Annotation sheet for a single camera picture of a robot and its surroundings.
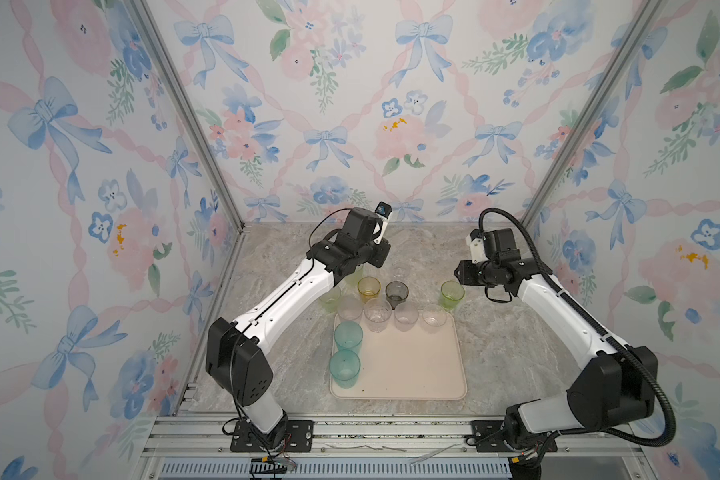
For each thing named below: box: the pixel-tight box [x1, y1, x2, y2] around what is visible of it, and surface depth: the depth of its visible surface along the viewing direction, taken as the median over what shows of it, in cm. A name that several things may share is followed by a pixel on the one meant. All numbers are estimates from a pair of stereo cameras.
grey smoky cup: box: [385, 280, 409, 310], surface depth 97 cm
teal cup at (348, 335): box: [334, 320, 363, 354], surface depth 83 cm
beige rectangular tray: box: [331, 312, 467, 400], surface depth 86 cm
